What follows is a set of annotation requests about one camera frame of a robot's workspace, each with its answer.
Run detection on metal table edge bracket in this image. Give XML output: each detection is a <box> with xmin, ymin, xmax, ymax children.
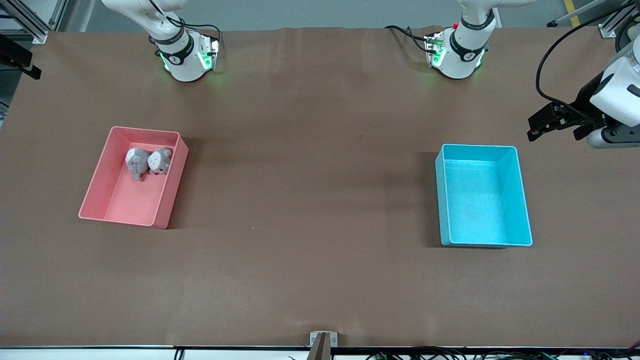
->
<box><xmin>309</xmin><ymin>331</ymin><xmax>339</xmax><ymax>360</ymax></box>

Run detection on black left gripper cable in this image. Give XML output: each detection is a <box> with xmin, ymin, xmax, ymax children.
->
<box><xmin>535</xmin><ymin>2</ymin><xmax>640</xmax><ymax>110</ymax></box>

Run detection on grey plush toy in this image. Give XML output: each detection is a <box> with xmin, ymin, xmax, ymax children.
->
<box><xmin>148</xmin><ymin>146</ymin><xmax>174</xmax><ymax>176</ymax></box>
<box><xmin>124</xmin><ymin>147</ymin><xmax>150</xmax><ymax>182</ymax></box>

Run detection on aluminium frame profile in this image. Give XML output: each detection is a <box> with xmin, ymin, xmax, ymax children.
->
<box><xmin>0</xmin><ymin>0</ymin><xmax>77</xmax><ymax>46</ymax></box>
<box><xmin>546</xmin><ymin>0</ymin><xmax>640</xmax><ymax>39</ymax></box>

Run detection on brown table cover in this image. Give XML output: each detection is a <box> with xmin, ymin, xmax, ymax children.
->
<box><xmin>0</xmin><ymin>25</ymin><xmax>640</xmax><ymax>349</ymax></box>

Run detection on black left arm base cable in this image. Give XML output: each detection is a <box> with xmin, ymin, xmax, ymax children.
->
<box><xmin>384</xmin><ymin>25</ymin><xmax>432</xmax><ymax>54</ymax></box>

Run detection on blue plastic box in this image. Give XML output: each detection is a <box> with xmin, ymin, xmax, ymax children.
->
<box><xmin>434</xmin><ymin>143</ymin><xmax>534</xmax><ymax>248</ymax></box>

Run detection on pink plastic box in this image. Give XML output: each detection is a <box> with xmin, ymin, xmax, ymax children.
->
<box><xmin>78</xmin><ymin>126</ymin><xmax>190</xmax><ymax>230</ymax></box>

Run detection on silver arm base connector plate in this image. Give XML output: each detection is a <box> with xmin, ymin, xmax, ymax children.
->
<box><xmin>199</xmin><ymin>35</ymin><xmax>221</xmax><ymax>72</ymax></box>
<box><xmin>424</xmin><ymin>32</ymin><xmax>447</xmax><ymax>69</ymax></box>

